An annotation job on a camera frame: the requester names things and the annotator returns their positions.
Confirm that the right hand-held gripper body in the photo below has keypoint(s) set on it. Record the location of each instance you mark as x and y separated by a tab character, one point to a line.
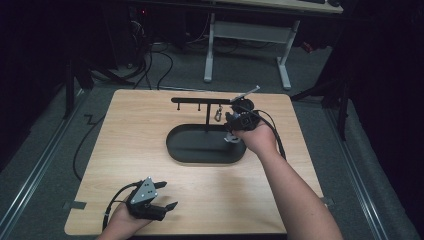
246	118

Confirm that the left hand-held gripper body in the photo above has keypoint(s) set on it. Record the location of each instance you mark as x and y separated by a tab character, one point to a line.
143	200

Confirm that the silver carabiner clip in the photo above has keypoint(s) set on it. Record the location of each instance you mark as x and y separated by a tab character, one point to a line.
218	114

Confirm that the black hook rack with tray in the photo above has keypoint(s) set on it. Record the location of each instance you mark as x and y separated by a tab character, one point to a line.
200	146

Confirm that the person's right hand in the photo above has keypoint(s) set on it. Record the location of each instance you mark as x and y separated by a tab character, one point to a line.
261	138

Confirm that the person's left hand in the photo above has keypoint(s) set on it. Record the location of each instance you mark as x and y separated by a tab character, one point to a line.
121	223

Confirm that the white desk with metal legs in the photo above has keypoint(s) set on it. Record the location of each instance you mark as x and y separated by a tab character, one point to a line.
250	31

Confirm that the dark metal stand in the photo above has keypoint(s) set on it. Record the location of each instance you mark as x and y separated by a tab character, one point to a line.
70	90
341	106

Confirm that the dark computer tower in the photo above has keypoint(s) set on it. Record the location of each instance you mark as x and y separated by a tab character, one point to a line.
136	33

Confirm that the metal floor rail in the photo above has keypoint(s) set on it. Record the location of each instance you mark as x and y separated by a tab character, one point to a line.
356	180
36	170

